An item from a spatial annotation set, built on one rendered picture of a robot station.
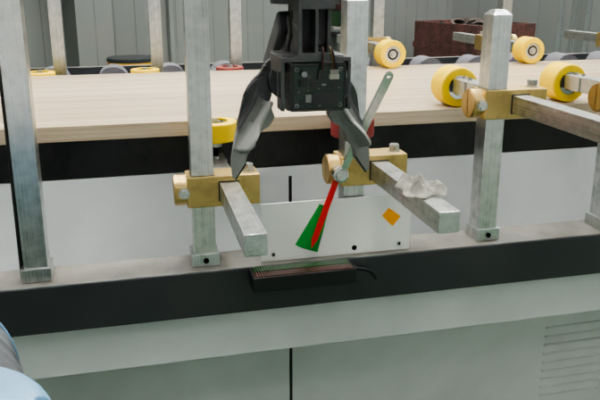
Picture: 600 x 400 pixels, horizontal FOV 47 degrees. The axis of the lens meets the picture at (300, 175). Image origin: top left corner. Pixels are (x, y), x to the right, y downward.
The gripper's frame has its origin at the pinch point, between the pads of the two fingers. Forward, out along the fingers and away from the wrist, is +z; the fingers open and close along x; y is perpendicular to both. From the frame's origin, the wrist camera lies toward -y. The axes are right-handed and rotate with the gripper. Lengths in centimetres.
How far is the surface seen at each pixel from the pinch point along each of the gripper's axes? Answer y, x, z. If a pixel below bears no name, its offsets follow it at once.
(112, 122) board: -55, -22, 4
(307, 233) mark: -32.2, 8.7, 19.4
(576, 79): -51, 69, -2
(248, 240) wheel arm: -7.9, -4.8, 10.4
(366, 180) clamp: -32.3, 18.7, 11.0
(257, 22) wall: -603, 96, 18
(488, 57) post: -34, 40, -9
